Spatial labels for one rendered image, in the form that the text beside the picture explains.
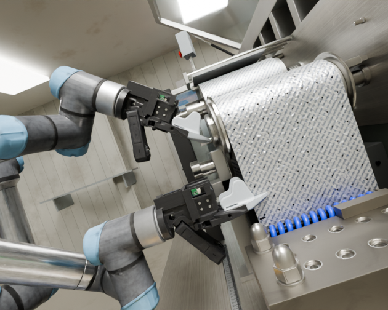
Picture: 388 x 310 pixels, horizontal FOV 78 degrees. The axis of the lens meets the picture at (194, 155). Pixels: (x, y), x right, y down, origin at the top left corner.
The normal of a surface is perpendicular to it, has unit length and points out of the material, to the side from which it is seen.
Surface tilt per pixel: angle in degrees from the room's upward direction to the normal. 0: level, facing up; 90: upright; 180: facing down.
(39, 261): 75
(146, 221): 61
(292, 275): 90
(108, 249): 92
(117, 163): 90
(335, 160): 90
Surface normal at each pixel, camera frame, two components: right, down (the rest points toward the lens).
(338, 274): -0.34, -0.94
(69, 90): -0.11, 0.29
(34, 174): -0.09, 0.07
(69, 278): 0.52, 0.19
